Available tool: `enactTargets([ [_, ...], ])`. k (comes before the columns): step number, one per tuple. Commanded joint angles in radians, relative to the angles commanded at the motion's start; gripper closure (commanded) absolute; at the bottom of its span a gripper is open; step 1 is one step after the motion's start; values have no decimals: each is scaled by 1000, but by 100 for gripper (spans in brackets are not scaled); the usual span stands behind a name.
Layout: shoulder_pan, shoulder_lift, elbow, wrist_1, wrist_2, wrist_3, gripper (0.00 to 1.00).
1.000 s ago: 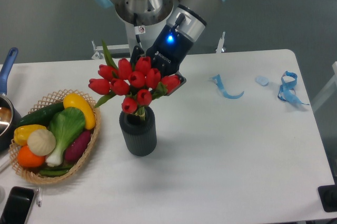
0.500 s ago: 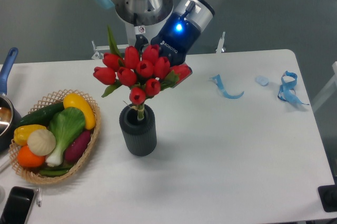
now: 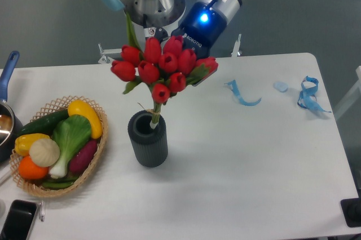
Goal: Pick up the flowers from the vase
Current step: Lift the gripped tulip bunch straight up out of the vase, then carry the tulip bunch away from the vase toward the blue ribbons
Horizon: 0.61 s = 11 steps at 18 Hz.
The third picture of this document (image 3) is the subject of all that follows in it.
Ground green cucumber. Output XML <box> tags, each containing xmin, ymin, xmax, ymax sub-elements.
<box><xmin>18</xmin><ymin>110</ymin><xmax>69</xmax><ymax>136</ymax></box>

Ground small light blue cap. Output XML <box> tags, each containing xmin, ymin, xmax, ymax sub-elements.
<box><xmin>273</xmin><ymin>81</ymin><xmax>288</xmax><ymax>93</ymax></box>

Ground yellow bell pepper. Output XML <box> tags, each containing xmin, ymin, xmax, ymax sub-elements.
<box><xmin>14</xmin><ymin>133</ymin><xmax>50</xmax><ymax>157</ymax></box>

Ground white steamed bun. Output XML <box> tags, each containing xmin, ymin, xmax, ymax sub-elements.
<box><xmin>29</xmin><ymin>139</ymin><xmax>60</xmax><ymax>167</ymax></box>

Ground red tulip bouquet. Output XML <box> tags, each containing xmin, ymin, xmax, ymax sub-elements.
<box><xmin>111</xmin><ymin>12</ymin><xmax>218</xmax><ymax>129</ymax></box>

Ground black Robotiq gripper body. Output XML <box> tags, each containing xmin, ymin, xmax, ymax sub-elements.
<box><xmin>171</xmin><ymin>2</ymin><xmax>227</xmax><ymax>59</ymax></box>

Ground clear pen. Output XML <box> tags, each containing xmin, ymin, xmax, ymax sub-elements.
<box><xmin>38</xmin><ymin>200</ymin><xmax>45</xmax><ymax>222</ymax></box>

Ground black device table corner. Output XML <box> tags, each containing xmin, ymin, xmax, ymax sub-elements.
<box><xmin>340</xmin><ymin>198</ymin><xmax>360</xmax><ymax>228</ymax></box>

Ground green pea pods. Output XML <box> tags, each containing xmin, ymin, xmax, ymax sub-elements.
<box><xmin>41</xmin><ymin>177</ymin><xmax>77</xmax><ymax>190</ymax></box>

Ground blue handled saucepan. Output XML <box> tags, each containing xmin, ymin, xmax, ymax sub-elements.
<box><xmin>1</xmin><ymin>51</ymin><xmax>23</xmax><ymax>162</ymax></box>

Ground purple sweet potato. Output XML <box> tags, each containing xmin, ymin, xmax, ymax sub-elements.
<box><xmin>69</xmin><ymin>140</ymin><xmax>98</xmax><ymax>175</ymax></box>

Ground black smartphone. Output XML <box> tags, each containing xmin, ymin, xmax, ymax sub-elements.
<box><xmin>1</xmin><ymin>199</ymin><xmax>38</xmax><ymax>240</ymax></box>

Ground orange fruit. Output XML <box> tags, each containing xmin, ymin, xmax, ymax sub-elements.
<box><xmin>18</xmin><ymin>155</ymin><xmax>49</xmax><ymax>180</ymax></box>

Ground green bok choy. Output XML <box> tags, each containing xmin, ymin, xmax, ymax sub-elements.
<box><xmin>49</xmin><ymin>115</ymin><xmax>91</xmax><ymax>179</ymax></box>

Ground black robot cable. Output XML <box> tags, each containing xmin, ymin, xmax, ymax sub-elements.
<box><xmin>142</xmin><ymin>14</ymin><xmax>150</xmax><ymax>41</ymax></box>

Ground tangled blue strap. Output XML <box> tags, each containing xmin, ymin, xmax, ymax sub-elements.
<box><xmin>297</xmin><ymin>75</ymin><xmax>333</xmax><ymax>114</ymax></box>

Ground dark grey ribbed vase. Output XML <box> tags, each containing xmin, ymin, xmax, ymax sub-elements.
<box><xmin>127</xmin><ymin>110</ymin><xmax>168</xmax><ymax>168</ymax></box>

